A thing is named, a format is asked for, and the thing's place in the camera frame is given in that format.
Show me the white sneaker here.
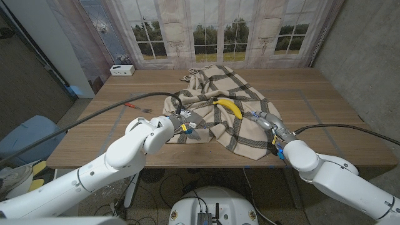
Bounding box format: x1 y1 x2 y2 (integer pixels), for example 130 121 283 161
0 164 34 194

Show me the white power strip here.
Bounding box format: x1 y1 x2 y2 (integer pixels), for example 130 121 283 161
109 64 136 77

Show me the red-handled metal fork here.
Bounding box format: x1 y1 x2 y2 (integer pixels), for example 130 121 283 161
124 102 153 114

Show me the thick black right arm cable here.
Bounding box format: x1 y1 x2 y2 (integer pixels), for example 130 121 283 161
292 123 400 147

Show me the grey table leg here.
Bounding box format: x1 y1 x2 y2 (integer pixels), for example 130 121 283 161
282 168 304 209

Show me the white robot body cover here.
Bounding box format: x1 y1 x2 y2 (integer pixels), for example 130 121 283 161
0 216 128 225

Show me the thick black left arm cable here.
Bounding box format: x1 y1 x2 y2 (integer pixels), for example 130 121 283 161
0 91 184 165

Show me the beige plaid scarf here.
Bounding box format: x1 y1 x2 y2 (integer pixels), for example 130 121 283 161
162 64 282 161

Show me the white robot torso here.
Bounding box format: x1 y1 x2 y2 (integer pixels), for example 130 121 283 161
168 186 259 225

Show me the yellow and black foot pedal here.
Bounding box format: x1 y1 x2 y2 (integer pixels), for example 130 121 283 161
26 161 56 193

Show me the printed window backdrop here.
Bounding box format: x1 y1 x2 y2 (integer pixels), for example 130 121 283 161
46 0 345 94

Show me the yellow banana-shaped toy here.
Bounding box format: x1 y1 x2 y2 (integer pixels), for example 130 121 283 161
212 98 243 120

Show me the black round floor device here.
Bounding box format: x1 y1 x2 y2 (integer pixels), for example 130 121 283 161
139 168 166 184

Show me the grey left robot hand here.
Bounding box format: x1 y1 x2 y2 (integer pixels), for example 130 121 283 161
168 109 207 141

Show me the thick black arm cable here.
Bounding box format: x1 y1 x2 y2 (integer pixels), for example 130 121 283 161
292 123 400 147
0 91 184 165

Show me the white table leg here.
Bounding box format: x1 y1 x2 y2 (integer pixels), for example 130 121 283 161
124 173 141 209

